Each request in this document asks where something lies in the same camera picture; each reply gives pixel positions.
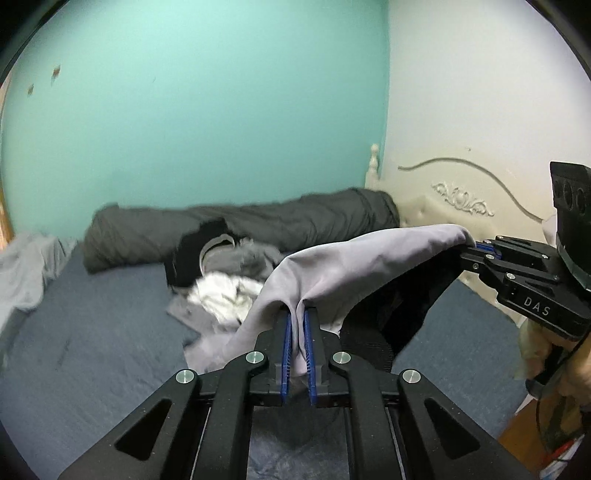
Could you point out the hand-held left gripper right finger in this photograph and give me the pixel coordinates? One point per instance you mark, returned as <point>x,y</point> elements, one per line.
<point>310,360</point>

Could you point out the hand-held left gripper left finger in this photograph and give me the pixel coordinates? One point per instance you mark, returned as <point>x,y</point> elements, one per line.
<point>286,355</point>

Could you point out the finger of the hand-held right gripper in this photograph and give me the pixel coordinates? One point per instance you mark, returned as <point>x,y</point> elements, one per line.
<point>521,254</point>
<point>480,264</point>

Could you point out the light grey zip jacket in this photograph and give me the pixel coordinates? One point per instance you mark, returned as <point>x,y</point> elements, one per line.
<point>351,267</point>

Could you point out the person's right hand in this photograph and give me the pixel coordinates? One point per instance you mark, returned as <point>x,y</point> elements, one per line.
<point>531,350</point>

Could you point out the cream tufted headboard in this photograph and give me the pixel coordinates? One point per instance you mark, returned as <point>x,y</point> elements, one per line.
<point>457,194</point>

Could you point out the white garment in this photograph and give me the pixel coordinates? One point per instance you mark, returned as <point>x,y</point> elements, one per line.
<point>221,295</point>

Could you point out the grey hoodie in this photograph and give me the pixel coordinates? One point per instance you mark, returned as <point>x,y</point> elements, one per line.
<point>244,258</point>

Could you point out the grey knit sweater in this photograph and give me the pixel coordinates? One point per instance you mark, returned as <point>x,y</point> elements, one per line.
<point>184,318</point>

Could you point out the dark grey rolled duvet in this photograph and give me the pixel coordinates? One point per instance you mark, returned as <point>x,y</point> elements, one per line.
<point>286,221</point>

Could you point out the black garment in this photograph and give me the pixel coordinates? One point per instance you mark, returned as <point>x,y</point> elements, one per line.
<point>194,254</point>

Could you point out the cream bedpost finial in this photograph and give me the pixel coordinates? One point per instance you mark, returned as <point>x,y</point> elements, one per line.
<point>373,159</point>

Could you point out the light grey sheet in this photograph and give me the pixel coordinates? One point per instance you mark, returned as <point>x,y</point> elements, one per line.
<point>25,267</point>

